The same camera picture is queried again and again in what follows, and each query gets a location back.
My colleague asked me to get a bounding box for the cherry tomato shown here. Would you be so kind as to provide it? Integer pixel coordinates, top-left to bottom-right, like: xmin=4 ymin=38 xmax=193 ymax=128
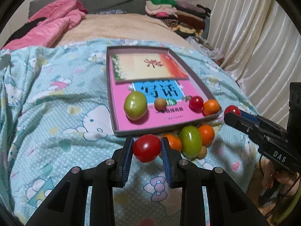
xmin=189 ymin=96 xmax=204 ymax=112
xmin=133 ymin=134 xmax=161 ymax=163
xmin=224 ymin=105 xmax=241 ymax=116

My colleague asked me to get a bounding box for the orange tangerine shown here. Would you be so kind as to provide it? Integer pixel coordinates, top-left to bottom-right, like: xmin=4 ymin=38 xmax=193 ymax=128
xmin=198 ymin=124 xmax=215 ymax=146
xmin=203 ymin=99 xmax=220 ymax=116
xmin=162 ymin=133 xmax=182 ymax=152

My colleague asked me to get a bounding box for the brown longan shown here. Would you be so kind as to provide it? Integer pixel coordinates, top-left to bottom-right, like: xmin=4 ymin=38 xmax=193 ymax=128
xmin=154 ymin=98 xmax=167 ymax=111
xmin=197 ymin=145 xmax=207 ymax=159

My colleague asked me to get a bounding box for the green mango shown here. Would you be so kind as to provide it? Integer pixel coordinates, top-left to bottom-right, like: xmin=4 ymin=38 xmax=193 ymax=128
xmin=123 ymin=91 xmax=147 ymax=121
xmin=178 ymin=125 xmax=202 ymax=158

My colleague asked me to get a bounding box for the cream curtain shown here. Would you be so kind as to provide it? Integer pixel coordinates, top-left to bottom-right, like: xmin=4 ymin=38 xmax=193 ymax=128
xmin=208 ymin=0 xmax=300 ymax=127

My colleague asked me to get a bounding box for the white crumpled cloth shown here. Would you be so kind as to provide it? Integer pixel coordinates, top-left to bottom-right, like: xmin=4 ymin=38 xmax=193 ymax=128
xmin=186 ymin=36 xmax=224 ymax=66

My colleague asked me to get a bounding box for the blue hello kitty quilt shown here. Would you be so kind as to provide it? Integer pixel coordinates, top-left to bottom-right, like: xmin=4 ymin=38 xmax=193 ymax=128
xmin=1 ymin=38 xmax=259 ymax=225

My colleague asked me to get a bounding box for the pink workbook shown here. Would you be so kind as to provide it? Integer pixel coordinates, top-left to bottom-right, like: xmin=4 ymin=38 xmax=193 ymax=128
xmin=110 ymin=80 xmax=212 ymax=132

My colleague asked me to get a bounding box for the pile of folded clothes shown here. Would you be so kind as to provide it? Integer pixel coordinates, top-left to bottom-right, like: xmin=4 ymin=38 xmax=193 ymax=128
xmin=145 ymin=0 xmax=211 ymax=39

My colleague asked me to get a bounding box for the orange cream book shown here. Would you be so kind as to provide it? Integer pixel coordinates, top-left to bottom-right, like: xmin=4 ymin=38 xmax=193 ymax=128
xmin=110 ymin=53 xmax=189 ymax=84

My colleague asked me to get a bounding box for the beige bed blanket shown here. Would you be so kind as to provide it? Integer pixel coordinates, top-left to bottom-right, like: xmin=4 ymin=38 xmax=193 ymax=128
xmin=52 ymin=14 xmax=193 ymax=49

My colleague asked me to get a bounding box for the black garment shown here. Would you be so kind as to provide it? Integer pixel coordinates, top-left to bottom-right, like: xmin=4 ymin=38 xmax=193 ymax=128
xmin=4 ymin=17 xmax=46 ymax=46

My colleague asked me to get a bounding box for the pink quilt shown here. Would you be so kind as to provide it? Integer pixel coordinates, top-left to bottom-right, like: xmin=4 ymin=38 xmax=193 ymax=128
xmin=3 ymin=0 xmax=88 ymax=51

